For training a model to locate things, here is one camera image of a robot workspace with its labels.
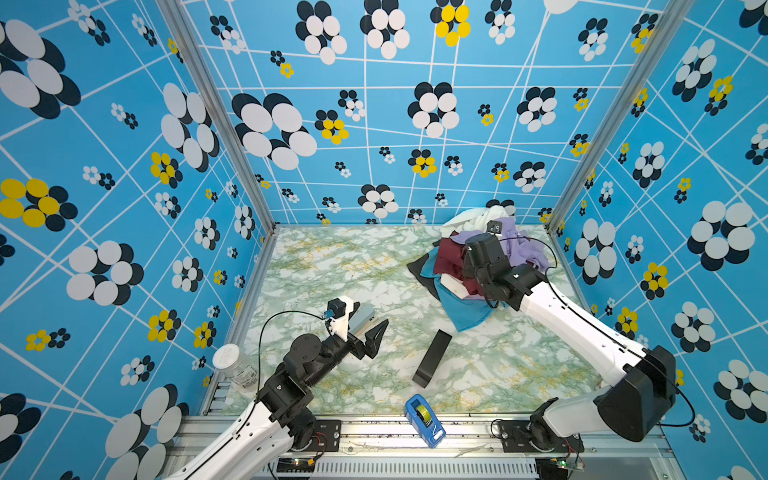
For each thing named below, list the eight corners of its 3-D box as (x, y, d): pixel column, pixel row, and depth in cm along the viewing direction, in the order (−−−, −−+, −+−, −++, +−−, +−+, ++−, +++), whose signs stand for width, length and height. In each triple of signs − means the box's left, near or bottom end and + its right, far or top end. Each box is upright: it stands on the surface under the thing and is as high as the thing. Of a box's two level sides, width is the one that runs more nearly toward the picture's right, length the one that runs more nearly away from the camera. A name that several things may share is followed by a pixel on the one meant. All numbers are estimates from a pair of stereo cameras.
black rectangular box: (414, 383, 84) (416, 371, 76) (435, 342, 91) (439, 328, 84) (426, 390, 83) (430, 379, 75) (447, 349, 90) (452, 335, 82)
